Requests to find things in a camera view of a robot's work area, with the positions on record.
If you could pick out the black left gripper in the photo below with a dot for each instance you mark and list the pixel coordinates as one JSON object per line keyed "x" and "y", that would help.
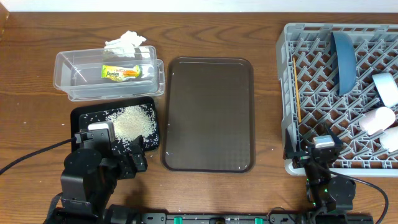
{"x": 130, "y": 169}

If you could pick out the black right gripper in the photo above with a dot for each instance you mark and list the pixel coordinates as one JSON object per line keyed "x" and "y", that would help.
{"x": 301, "y": 157}

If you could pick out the white cup pink inside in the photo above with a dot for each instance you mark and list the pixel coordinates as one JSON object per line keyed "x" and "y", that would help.
{"x": 377, "y": 120}

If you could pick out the wooden chopstick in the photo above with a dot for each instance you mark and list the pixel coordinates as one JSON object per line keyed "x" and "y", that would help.
{"x": 297, "y": 91}

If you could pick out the white cup green inside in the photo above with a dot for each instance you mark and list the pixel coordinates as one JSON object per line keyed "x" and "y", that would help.
{"x": 389, "y": 140}

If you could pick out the light blue small bowl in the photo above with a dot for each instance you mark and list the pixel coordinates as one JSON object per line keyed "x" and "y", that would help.
{"x": 387, "y": 88}

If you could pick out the dark blue plate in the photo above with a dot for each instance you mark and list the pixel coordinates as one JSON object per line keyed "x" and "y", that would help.
{"x": 342, "y": 46}

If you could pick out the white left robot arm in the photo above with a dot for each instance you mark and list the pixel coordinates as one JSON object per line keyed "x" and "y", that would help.
{"x": 90, "y": 177}

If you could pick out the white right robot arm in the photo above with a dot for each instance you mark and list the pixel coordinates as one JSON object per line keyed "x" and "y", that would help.
{"x": 331, "y": 194}

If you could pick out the grey dishwasher rack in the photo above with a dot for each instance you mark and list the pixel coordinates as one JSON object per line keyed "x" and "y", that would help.
{"x": 375, "y": 47}

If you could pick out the white rice pile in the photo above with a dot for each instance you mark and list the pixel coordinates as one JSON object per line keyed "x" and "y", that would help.
{"x": 129, "y": 122}

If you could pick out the black tray bin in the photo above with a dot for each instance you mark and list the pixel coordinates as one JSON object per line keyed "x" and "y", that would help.
{"x": 75, "y": 114}

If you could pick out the brown serving tray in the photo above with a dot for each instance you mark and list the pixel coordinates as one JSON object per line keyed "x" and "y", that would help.
{"x": 209, "y": 117}

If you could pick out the yellow snack wrapper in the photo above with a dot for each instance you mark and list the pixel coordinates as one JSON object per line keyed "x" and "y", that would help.
{"x": 120, "y": 74}

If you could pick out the clear plastic bin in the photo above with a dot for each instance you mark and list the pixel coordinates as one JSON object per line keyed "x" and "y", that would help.
{"x": 78, "y": 73}

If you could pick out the crumpled white tissue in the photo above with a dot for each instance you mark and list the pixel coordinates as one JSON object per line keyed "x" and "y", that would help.
{"x": 126, "y": 45}

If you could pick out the black rail with green clamps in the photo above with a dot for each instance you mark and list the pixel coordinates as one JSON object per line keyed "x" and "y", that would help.
{"x": 276, "y": 215}

